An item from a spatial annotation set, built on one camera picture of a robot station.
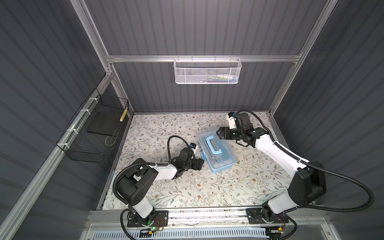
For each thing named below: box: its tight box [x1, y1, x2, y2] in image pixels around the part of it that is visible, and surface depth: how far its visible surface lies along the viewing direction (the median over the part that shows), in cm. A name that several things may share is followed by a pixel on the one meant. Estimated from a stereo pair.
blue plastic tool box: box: [198, 129, 236, 174], surface depth 88 cm
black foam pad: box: [86, 111, 123, 137], surface depth 80 cm
